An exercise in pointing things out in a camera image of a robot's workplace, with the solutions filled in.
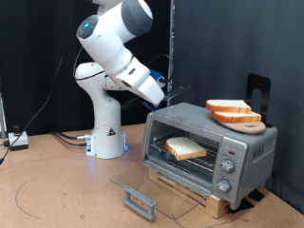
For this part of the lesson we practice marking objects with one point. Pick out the toy bread slice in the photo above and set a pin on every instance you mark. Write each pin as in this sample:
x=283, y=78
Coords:
x=185, y=148
x=228, y=106
x=237, y=117

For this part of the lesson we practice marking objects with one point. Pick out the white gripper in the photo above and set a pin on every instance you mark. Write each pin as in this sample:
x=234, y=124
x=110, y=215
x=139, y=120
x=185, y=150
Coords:
x=142, y=85

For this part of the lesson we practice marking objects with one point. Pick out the black foam pad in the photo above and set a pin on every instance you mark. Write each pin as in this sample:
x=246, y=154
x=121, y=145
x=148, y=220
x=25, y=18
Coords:
x=257, y=195
x=243, y=205

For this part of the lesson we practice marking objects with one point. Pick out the silver toaster oven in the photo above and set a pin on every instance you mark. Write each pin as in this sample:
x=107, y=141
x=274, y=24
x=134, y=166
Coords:
x=253, y=139

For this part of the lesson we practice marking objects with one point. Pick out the black backdrop curtain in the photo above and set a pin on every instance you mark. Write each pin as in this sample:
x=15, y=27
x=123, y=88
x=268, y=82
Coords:
x=31, y=47

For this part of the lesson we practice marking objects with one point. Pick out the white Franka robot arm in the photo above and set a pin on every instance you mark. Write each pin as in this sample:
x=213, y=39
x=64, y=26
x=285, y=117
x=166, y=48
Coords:
x=107, y=126

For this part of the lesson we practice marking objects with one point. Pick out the silver oven knob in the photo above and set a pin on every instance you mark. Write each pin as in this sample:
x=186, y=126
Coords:
x=223, y=186
x=227, y=166

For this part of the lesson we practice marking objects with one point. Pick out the black metal bookend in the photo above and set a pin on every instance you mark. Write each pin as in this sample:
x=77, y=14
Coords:
x=253, y=82

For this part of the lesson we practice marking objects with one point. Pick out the metal frame leg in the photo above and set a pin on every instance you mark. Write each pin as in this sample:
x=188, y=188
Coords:
x=2, y=120

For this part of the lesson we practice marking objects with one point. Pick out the grey backdrop curtain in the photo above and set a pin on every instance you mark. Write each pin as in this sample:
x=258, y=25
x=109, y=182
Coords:
x=237, y=38

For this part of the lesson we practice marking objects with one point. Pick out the small wooden serving board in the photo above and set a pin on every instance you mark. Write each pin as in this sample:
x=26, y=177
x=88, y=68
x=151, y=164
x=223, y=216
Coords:
x=250, y=128

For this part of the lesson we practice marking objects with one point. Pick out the white power box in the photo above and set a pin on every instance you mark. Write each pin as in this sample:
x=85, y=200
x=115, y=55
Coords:
x=19, y=141

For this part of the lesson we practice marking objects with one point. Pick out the wooden slatted riser block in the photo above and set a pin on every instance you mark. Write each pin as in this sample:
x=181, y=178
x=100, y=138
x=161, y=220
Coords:
x=218, y=205

